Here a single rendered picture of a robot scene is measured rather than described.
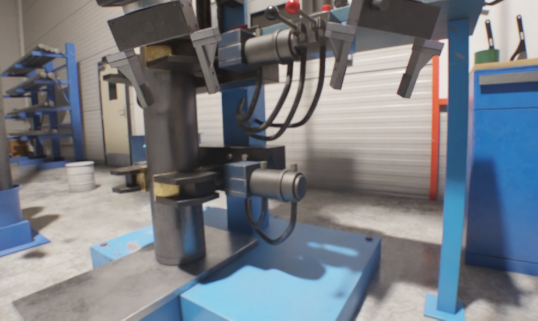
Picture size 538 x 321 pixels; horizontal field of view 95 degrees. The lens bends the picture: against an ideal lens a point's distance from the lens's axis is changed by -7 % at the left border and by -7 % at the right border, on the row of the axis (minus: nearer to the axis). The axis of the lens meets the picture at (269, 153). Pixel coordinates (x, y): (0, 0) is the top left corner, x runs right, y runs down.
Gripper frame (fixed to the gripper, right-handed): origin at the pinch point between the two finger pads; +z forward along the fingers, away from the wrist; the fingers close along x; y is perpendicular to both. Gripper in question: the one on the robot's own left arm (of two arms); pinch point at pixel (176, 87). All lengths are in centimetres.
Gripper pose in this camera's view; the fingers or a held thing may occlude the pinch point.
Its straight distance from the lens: 51.4
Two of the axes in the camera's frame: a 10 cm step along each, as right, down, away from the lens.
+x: -9.7, 1.3, 2.0
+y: 1.1, -4.9, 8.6
